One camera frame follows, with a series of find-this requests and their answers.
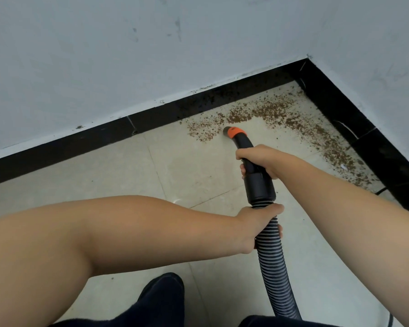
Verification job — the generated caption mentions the person's left hand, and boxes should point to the person's left hand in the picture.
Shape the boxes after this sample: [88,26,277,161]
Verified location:
[235,203,285,256]

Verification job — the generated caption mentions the person's right hand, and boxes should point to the person's right hand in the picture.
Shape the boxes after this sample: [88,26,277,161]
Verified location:
[235,144,302,181]

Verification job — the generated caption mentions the black ribbed vacuum hose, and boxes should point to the black ribbed vacuum hose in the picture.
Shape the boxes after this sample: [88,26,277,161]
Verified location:
[222,125,302,321]

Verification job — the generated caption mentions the brown dirt debris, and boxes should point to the brown dirt debris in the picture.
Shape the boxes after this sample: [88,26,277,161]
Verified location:
[185,90,382,188]

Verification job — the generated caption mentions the person's right forearm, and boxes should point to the person's right forearm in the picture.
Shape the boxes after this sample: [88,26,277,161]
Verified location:
[276,159,409,327]

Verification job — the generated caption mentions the person's left forearm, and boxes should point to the person's left forearm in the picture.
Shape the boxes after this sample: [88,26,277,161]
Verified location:
[0,195,246,327]

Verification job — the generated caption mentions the person's dark right trouser leg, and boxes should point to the person's dark right trouser leg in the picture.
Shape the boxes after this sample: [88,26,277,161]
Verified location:
[238,315,348,327]

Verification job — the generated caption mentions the person's dark trouser leg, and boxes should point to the person's dark trouser leg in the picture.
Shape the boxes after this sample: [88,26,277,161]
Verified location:
[238,315,348,327]
[51,272,185,327]

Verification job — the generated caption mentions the person's dark left trouser leg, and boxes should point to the person's dark left trouser leg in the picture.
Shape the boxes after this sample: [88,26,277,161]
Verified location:
[51,272,185,327]

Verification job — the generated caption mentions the black skirting board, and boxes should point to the black skirting board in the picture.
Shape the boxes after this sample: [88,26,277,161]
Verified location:
[0,57,409,218]

